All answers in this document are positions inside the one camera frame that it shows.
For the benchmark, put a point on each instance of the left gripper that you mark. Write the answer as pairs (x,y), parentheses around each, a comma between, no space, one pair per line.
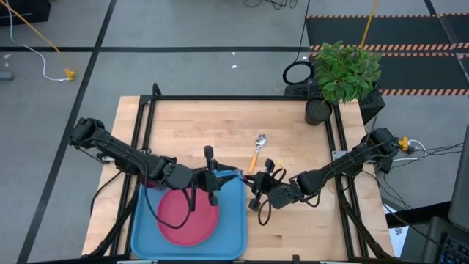
(187,177)

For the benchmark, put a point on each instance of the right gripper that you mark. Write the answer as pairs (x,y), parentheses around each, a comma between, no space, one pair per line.
(273,188)

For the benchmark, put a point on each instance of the red round plate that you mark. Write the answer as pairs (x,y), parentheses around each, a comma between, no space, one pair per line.
(198,227)

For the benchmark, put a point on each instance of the translucent red cup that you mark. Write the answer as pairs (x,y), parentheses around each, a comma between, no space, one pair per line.
(153,184)

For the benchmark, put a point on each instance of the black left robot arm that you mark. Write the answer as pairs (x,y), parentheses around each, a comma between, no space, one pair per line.
(117,150)

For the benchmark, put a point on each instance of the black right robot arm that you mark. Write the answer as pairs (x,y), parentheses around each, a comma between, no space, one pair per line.
(329,170)

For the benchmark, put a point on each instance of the blue plastic tray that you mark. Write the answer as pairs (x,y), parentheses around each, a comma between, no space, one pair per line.
(227,234)

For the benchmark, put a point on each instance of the white power strip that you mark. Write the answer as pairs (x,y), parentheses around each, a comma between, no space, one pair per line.
(339,154)

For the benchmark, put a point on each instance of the black power adapter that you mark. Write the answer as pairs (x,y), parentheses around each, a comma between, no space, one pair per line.
(384,165)

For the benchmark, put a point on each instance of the green potted plant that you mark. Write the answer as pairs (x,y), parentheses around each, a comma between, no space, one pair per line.
(344,69)

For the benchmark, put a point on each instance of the yellow power plug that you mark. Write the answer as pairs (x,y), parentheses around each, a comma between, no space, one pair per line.
(403,143)

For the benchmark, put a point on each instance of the white paper sheet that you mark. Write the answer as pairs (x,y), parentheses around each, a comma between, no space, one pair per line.
(397,238)

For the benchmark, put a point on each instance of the grey monitor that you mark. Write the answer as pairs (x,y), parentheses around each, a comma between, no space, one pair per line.
(462,190)

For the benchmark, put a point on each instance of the black striped floor mat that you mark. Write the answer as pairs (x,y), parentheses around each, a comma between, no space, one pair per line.
(403,31)

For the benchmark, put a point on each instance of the black keyboard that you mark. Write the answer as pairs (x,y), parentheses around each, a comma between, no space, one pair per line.
(456,253)

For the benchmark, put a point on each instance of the small grey object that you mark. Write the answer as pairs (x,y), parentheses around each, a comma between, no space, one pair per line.
(5,76)

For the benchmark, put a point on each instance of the black metal table frame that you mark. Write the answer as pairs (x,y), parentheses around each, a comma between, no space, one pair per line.
(238,98)

